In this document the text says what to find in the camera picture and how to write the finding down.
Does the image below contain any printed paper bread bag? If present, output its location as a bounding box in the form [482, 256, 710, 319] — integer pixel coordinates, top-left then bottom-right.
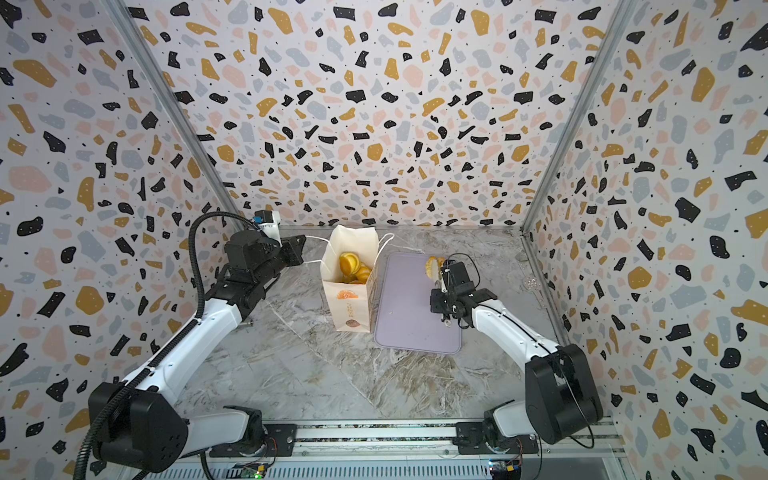
[306, 225, 394, 333]

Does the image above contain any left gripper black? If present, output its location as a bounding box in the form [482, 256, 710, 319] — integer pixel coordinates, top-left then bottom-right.
[254, 233, 305, 288]

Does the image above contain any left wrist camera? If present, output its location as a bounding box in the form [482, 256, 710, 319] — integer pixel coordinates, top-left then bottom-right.
[252, 210, 281, 243]

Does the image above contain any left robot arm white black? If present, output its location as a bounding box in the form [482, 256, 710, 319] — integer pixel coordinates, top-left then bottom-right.
[74, 230, 306, 479]

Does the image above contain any round yellow tart bread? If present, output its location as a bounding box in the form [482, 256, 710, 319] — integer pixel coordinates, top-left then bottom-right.
[339, 252, 361, 277]

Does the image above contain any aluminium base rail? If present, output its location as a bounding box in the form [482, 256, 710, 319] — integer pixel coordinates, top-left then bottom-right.
[157, 413, 634, 479]

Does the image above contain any knotted brown bun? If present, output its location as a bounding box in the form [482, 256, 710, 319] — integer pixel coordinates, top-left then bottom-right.
[425, 256, 445, 282]

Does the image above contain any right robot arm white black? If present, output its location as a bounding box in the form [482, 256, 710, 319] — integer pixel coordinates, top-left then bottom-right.
[425, 257, 604, 451]

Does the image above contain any lilac plastic tray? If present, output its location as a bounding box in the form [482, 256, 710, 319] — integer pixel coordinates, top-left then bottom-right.
[374, 253, 462, 355]

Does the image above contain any black corrugated cable conduit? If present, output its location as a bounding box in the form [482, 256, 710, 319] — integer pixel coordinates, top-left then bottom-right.
[73, 211, 256, 480]

